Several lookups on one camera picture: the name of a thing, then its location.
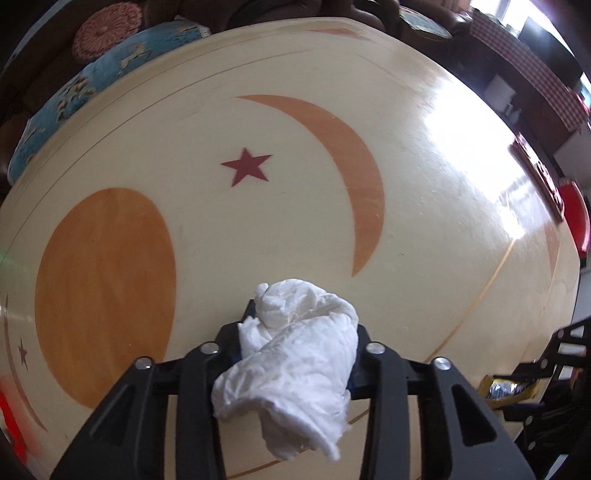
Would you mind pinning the blue printed cushion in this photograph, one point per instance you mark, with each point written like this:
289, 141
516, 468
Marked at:
92, 87

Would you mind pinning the teal round cushion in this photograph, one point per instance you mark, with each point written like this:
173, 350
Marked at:
427, 23

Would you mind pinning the white tissue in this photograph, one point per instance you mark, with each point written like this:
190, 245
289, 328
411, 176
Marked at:
295, 369

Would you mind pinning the black screen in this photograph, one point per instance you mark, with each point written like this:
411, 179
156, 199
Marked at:
551, 50

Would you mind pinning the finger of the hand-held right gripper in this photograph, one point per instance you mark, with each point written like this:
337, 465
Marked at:
563, 429
572, 344

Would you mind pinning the red checkered cloth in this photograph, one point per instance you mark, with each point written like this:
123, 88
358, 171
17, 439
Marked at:
535, 69

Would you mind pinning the yellow snack wrapper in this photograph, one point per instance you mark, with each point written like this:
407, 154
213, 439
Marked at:
508, 391

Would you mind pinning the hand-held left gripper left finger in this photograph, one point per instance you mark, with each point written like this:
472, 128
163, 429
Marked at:
203, 369

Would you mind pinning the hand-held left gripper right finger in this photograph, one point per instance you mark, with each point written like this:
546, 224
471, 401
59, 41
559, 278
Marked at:
383, 383

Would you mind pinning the pink crocheted round cushion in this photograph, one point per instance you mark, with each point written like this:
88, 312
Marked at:
107, 32

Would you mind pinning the red plastic stool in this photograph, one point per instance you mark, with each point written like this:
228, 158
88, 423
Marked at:
575, 217

